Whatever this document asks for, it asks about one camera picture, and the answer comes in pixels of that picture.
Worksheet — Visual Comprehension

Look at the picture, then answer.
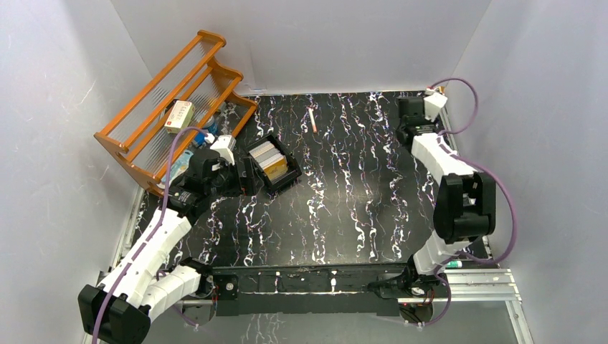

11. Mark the black card tray box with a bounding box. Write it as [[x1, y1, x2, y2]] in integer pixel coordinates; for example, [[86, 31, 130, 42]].
[[246, 133, 302, 194]]

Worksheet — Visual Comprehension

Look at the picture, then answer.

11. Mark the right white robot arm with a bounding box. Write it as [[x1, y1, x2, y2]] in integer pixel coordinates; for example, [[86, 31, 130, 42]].
[[366, 95, 496, 299]]

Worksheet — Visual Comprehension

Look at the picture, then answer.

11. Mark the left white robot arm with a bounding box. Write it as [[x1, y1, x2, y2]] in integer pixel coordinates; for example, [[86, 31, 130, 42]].
[[77, 148, 257, 343]]

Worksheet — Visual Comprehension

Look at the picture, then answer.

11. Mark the white card stack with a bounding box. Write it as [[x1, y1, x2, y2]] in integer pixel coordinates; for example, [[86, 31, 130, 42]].
[[249, 140, 280, 164]]

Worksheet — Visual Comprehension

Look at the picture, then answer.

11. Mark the light blue blister pack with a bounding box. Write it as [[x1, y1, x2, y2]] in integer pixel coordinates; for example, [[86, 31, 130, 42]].
[[157, 150, 194, 188]]

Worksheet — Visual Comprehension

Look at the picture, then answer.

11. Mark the blue small bottle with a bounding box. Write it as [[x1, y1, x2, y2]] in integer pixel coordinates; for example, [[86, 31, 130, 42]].
[[193, 116, 218, 148]]

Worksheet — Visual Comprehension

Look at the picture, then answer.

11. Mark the cream medicine box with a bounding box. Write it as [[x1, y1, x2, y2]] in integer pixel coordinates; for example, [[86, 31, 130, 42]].
[[164, 100, 195, 134]]

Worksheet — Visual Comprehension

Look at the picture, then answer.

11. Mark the orange wooden shelf rack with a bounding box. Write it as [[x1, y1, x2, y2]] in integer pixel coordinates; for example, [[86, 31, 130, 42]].
[[94, 30, 257, 196]]

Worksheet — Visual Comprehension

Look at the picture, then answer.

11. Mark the pink white pen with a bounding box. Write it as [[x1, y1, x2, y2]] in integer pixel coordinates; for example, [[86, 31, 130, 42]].
[[308, 107, 318, 133]]

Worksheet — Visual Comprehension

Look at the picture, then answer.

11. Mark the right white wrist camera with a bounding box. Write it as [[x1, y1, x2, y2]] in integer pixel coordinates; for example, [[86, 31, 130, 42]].
[[423, 88, 447, 123]]

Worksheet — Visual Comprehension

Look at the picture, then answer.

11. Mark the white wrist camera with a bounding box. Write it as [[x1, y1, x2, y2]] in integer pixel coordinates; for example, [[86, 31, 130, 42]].
[[423, 88, 447, 123], [210, 135, 236, 165]]

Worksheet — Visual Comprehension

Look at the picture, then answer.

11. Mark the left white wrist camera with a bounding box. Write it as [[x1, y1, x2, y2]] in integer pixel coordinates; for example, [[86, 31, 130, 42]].
[[210, 135, 236, 165]]

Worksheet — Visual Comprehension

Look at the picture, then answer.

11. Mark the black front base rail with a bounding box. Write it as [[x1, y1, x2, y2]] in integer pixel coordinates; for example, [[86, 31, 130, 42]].
[[212, 263, 410, 316]]

